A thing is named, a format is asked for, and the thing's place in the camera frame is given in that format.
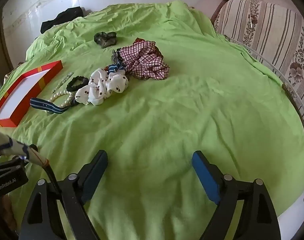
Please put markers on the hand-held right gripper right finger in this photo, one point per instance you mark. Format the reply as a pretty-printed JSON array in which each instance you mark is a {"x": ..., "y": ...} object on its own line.
[{"x": 204, "y": 175}]

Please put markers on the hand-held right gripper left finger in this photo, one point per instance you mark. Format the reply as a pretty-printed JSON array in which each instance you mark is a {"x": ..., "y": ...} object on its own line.
[{"x": 92, "y": 177}]

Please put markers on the leopard print scrunchie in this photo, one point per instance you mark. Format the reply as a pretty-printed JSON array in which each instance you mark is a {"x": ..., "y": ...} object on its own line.
[{"x": 115, "y": 56}]

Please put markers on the green bed sheet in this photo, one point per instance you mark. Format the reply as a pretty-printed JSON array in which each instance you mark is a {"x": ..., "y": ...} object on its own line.
[{"x": 167, "y": 120}]

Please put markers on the white dotted scrunchie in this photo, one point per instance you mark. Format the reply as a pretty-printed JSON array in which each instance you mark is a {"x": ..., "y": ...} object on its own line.
[{"x": 102, "y": 87}]

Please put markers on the red gift box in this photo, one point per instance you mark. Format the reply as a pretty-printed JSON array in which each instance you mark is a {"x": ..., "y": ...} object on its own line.
[{"x": 52, "y": 68}]

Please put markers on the black cloth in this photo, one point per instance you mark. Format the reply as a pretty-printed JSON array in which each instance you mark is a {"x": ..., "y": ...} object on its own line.
[{"x": 64, "y": 16}]

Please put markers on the blue striped elastic band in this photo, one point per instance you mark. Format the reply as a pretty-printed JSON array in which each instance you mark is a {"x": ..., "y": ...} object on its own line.
[{"x": 44, "y": 105}]

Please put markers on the red plaid scrunchie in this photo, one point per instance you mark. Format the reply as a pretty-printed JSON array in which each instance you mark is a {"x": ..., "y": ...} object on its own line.
[{"x": 144, "y": 60}]

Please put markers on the black scrunchie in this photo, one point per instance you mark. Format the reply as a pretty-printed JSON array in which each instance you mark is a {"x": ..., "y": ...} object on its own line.
[{"x": 72, "y": 86}]

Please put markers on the striped floral sofa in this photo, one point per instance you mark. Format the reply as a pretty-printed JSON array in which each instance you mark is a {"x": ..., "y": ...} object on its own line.
[{"x": 271, "y": 30}]

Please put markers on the dark green scrunchie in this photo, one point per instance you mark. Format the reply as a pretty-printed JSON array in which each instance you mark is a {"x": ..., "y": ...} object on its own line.
[{"x": 104, "y": 40}]

